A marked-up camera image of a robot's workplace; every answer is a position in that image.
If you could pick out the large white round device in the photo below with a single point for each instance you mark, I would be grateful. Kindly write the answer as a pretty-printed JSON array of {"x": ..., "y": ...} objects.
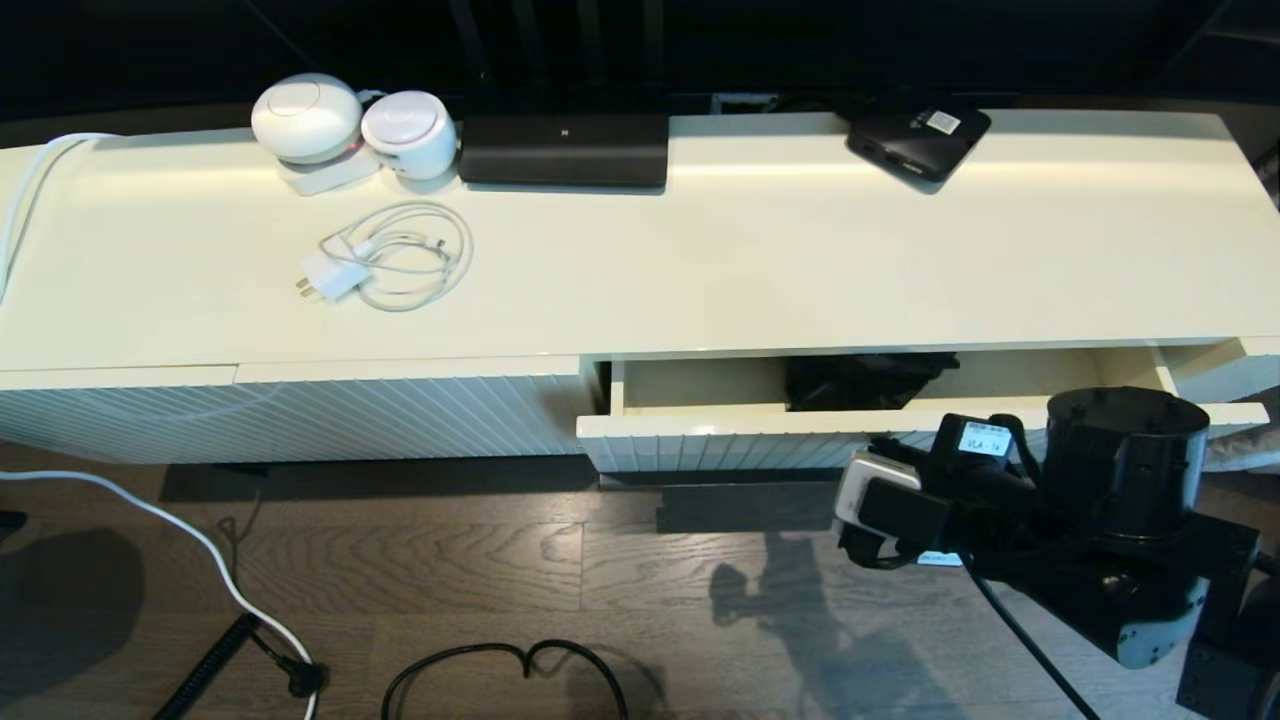
[{"x": 306, "y": 116}]

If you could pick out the white ribbed cabinet front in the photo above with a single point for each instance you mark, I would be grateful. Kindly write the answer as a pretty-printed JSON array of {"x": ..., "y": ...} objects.
[
  {"x": 110, "y": 415},
  {"x": 420, "y": 415}
]

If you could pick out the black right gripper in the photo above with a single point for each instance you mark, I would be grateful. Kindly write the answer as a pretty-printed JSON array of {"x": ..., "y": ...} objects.
[{"x": 1000, "y": 500}]

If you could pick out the small white round device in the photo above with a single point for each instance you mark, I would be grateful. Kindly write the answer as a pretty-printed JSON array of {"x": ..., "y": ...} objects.
[{"x": 408, "y": 128}]

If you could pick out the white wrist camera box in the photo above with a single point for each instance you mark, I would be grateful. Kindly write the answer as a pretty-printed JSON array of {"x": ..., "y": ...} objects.
[{"x": 850, "y": 490}]

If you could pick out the black router box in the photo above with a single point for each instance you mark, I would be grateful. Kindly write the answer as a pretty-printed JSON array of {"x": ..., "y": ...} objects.
[{"x": 565, "y": 150}]

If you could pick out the white wall socket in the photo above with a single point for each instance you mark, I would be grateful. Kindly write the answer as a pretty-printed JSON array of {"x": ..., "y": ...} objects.
[{"x": 742, "y": 102}]

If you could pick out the white charger plug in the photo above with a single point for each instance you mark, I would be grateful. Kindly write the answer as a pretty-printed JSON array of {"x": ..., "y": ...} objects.
[{"x": 335, "y": 274}]

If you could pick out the white flat device base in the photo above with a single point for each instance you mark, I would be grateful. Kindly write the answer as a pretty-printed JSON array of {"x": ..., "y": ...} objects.
[{"x": 330, "y": 177}]

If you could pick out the black folding umbrella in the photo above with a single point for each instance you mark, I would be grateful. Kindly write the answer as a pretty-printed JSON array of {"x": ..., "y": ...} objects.
[{"x": 860, "y": 385}]

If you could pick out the grey fabric cushion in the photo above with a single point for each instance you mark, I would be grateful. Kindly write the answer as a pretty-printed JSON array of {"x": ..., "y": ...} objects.
[{"x": 1250, "y": 455}]

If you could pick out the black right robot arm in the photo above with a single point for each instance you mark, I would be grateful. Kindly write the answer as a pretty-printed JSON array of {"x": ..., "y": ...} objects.
[{"x": 1125, "y": 470}]

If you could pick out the white ribbed drawer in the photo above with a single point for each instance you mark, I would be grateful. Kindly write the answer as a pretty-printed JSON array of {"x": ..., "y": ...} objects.
[{"x": 700, "y": 440}]

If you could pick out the black set-top box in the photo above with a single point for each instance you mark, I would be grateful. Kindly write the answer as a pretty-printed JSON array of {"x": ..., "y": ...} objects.
[{"x": 915, "y": 143}]

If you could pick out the white ribbed TV cabinet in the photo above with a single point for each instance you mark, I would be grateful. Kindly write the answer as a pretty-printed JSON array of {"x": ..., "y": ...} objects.
[{"x": 650, "y": 280}]

